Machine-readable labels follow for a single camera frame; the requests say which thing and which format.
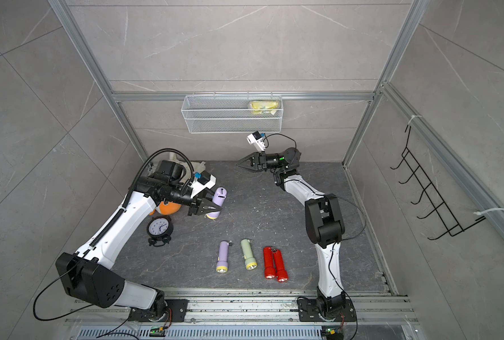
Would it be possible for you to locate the red flashlight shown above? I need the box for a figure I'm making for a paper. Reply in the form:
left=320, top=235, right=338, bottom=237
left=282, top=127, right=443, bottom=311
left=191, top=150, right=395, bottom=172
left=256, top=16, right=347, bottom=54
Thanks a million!
left=263, top=246, right=277, bottom=279
left=273, top=249, right=289, bottom=282

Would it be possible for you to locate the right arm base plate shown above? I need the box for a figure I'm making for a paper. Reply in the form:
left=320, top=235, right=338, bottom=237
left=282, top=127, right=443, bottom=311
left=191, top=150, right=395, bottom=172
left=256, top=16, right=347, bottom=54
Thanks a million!
left=297, top=296, right=357, bottom=322

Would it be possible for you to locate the red flashlight right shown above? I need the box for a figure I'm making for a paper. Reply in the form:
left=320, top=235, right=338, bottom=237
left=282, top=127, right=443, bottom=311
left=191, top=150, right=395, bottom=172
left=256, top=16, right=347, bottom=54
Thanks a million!
left=273, top=249, right=289, bottom=282

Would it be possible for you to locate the orange plush toy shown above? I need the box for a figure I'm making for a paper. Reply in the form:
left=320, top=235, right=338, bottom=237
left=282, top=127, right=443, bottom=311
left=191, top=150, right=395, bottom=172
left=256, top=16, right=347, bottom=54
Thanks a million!
left=150, top=202, right=181, bottom=215

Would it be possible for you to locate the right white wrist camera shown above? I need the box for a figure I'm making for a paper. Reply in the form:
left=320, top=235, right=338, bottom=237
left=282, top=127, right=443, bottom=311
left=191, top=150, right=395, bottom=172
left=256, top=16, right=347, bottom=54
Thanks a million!
left=247, top=131, right=267, bottom=152

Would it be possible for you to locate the black alarm clock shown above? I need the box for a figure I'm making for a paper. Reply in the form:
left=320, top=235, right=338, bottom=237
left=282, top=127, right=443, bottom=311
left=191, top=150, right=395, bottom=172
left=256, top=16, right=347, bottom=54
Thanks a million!
left=146, top=216, right=174, bottom=247

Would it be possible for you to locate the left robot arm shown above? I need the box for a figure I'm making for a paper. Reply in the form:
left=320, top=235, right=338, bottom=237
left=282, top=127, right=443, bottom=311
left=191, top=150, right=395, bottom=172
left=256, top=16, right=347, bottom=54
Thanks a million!
left=56, top=160, right=222, bottom=321

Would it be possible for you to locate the white wire wall basket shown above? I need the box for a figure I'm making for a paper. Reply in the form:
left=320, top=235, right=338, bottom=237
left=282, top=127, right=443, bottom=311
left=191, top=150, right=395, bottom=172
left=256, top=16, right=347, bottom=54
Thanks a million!
left=181, top=94, right=284, bottom=134

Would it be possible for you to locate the purple flashlight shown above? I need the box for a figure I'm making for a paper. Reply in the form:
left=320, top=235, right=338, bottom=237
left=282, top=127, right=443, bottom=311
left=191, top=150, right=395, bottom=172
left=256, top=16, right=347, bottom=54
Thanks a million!
left=206, top=187, right=227, bottom=220
left=216, top=240, right=230, bottom=273

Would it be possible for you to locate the black corrugated cable left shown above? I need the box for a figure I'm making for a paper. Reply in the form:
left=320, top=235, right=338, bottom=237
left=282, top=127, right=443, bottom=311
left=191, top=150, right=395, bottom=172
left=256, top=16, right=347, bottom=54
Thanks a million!
left=124, top=147, right=196, bottom=205

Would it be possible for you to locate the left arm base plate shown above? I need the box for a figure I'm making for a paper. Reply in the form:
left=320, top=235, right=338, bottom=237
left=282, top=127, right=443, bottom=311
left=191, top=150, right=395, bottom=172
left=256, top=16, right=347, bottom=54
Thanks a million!
left=128, top=299, right=189, bottom=323

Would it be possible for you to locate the red flashlight left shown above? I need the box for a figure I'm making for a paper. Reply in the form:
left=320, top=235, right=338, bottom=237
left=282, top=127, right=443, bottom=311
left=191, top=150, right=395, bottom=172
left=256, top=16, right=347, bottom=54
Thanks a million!
left=263, top=246, right=277, bottom=279

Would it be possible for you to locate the yellow item in basket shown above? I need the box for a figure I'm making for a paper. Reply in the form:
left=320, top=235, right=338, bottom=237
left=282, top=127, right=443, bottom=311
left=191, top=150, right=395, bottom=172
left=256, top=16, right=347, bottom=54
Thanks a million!
left=248, top=101, right=280, bottom=116

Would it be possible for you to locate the black wall hook rack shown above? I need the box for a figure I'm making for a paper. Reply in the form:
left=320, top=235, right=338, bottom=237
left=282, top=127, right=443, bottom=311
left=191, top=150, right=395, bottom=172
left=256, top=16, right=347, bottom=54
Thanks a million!
left=390, top=126, right=486, bottom=241

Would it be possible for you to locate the green flashlight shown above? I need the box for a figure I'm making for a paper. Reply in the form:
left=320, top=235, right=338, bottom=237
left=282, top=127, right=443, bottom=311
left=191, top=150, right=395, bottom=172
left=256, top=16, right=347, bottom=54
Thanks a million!
left=241, top=239, right=258, bottom=271

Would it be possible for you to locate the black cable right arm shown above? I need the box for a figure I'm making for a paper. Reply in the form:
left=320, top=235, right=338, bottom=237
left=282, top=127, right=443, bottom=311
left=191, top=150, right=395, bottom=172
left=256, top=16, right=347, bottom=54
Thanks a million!
left=262, top=132, right=367, bottom=315

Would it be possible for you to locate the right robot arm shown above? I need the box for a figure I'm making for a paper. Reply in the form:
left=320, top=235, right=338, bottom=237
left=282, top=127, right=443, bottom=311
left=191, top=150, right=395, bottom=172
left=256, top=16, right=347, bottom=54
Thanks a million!
left=236, top=147, right=347, bottom=319

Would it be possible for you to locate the white plush dog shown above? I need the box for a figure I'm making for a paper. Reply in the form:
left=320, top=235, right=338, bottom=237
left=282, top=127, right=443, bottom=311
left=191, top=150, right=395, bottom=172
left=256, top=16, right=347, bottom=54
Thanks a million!
left=168, top=152, right=206, bottom=182

